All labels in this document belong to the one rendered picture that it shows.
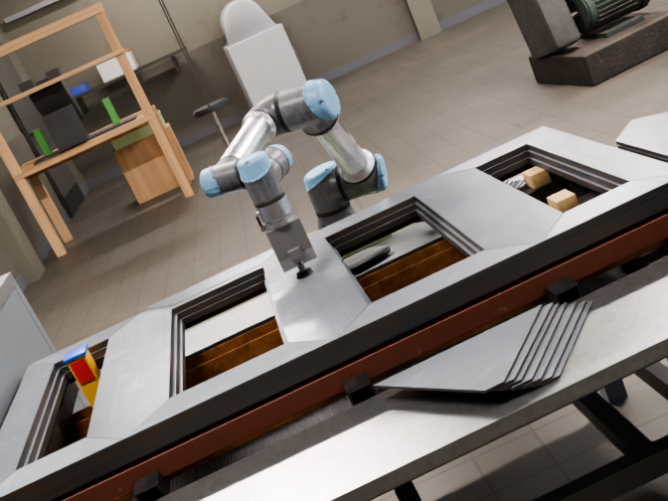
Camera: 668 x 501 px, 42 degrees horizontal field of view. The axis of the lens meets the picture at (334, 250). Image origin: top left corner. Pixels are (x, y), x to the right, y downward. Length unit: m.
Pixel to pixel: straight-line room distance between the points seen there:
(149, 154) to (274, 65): 2.56
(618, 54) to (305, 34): 6.18
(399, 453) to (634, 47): 5.22
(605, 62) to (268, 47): 5.58
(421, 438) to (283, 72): 9.69
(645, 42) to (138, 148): 5.07
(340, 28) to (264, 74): 1.43
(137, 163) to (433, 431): 7.83
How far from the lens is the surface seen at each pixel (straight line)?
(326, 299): 1.86
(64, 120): 8.44
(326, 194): 2.70
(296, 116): 2.35
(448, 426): 1.49
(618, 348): 1.54
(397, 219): 2.30
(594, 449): 2.61
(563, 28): 6.46
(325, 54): 11.85
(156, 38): 11.77
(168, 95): 11.80
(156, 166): 9.14
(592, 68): 6.28
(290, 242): 1.96
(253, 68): 10.96
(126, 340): 2.26
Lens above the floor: 1.52
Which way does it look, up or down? 18 degrees down
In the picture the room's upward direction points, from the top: 24 degrees counter-clockwise
